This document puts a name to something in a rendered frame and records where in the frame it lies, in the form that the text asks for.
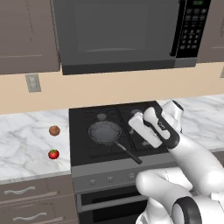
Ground brown drawer front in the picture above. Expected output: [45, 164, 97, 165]
[0, 174, 74, 207]
[0, 194, 80, 224]

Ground black and grey stove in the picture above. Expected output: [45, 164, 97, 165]
[67, 100, 183, 224]

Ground black frying pan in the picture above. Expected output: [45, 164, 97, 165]
[87, 120, 144, 165]

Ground grey oven door handle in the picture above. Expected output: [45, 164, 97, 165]
[79, 194, 149, 213]

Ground brown onion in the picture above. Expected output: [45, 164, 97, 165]
[48, 124, 61, 137]

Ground red tomato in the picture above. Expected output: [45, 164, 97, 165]
[47, 149, 60, 160]

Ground black oven door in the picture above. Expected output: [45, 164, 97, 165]
[75, 186, 151, 224]

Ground wavy grey drawer handle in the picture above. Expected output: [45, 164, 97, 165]
[3, 185, 36, 196]
[12, 212, 48, 222]

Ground brown base cupboard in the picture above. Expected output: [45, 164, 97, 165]
[213, 150, 224, 168]

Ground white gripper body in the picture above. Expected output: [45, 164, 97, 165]
[128, 112, 162, 149]

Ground black microwave door handle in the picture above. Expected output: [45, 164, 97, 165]
[171, 0, 186, 58]

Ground dark grey microwave oven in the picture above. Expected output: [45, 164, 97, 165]
[50, 0, 213, 76]

